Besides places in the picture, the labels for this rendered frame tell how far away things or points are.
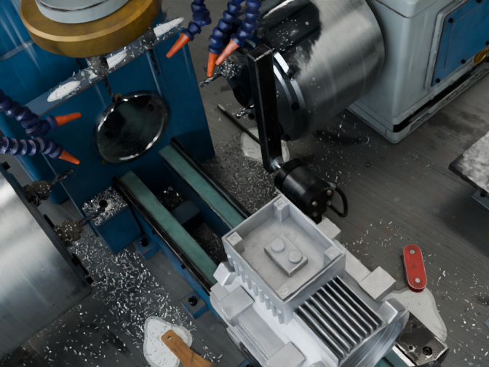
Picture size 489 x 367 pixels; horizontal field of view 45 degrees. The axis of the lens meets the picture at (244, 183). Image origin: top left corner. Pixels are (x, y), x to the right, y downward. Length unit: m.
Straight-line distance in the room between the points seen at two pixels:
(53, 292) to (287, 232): 0.33
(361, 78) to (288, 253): 0.40
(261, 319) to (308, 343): 0.07
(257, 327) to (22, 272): 0.32
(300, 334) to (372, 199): 0.49
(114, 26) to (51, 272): 0.34
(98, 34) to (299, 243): 0.36
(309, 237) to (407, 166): 0.50
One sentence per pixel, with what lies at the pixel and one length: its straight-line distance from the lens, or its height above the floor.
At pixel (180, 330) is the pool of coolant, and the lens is 1.08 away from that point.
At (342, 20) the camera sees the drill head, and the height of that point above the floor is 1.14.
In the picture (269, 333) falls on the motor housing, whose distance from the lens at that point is 0.77.
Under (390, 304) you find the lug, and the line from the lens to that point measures 0.76.
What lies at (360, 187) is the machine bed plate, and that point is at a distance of 1.20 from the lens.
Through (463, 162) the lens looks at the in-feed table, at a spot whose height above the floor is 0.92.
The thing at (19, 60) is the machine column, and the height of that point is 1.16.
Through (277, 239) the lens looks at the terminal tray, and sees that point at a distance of 0.75.
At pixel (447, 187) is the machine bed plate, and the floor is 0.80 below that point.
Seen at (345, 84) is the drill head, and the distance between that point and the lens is 1.01.
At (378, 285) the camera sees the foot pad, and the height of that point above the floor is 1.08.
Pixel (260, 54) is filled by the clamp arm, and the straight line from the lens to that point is 0.79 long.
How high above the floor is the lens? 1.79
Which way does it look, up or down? 55 degrees down
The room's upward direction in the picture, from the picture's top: 11 degrees counter-clockwise
